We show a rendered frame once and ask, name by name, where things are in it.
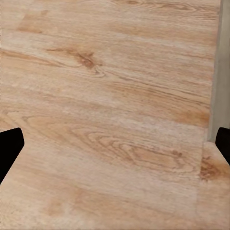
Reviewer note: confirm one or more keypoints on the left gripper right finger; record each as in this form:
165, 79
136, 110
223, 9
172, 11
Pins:
223, 142

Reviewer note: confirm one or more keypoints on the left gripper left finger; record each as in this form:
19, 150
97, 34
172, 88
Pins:
11, 143

